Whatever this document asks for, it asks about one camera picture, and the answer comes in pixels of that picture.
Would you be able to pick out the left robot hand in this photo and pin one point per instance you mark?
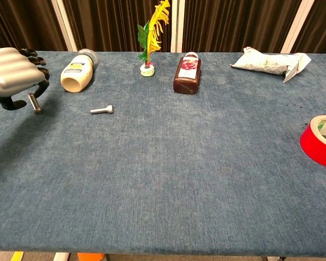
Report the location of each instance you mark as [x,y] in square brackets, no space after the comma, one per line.
[11,70]

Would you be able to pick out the dark brown curtain panel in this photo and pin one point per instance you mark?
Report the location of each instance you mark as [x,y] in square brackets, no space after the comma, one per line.
[233,24]
[21,24]
[320,27]
[111,21]

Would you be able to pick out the cream mayonnaise squeeze bottle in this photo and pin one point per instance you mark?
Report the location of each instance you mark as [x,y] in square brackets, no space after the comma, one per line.
[76,72]

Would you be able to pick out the yellow green feather shuttlecock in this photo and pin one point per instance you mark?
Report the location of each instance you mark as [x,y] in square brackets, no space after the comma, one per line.
[152,35]

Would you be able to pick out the dark red juice bottle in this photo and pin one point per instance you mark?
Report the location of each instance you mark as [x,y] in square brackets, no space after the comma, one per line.
[188,73]

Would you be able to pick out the blue table cloth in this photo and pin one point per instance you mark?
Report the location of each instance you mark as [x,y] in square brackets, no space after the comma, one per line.
[165,163]

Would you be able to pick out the yellow floor tape strip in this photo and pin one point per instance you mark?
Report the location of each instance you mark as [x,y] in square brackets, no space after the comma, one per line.
[17,256]

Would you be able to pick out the white snack packet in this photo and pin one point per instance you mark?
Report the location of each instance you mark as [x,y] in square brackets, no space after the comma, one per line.
[266,63]

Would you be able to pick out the red tape roll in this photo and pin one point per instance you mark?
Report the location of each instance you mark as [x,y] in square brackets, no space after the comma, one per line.
[315,146]

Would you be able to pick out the white frame post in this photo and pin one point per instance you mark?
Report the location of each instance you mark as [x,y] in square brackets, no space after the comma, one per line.
[177,27]
[297,27]
[65,27]

